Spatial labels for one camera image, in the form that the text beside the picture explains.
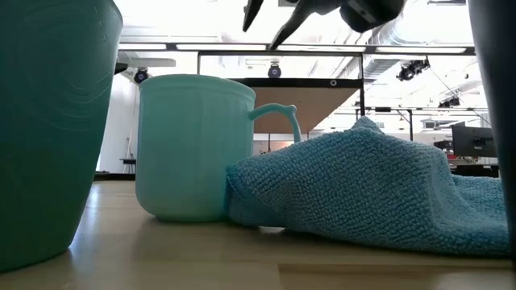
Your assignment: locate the silver ventilation duct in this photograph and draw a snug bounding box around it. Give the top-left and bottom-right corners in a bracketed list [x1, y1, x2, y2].
[362, 0, 472, 81]

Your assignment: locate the black computer monitor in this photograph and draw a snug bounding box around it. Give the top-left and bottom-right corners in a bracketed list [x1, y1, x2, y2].
[451, 123, 497, 159]

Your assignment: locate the black aluminium table frame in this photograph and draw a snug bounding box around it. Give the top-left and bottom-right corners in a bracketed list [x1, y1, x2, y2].
[93, 172, 137, 182]

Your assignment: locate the dark green plastic cup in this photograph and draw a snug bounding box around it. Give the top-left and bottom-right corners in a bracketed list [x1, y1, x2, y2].
[0, 0, 124, 274]

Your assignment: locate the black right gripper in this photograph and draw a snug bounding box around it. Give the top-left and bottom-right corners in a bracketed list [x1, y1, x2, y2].
[268, 0, 406, 52]

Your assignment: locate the black camera cluster on mount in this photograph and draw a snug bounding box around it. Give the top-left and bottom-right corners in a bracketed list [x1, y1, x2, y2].
[396, 58, 431, 82]

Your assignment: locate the blue microfibre cloth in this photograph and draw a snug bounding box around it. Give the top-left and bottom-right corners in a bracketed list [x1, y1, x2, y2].
[224, 115, 511, 259]

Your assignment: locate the mint green ceramic mug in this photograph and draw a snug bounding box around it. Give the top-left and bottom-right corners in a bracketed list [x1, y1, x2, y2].
[135, 73, 302, 223]

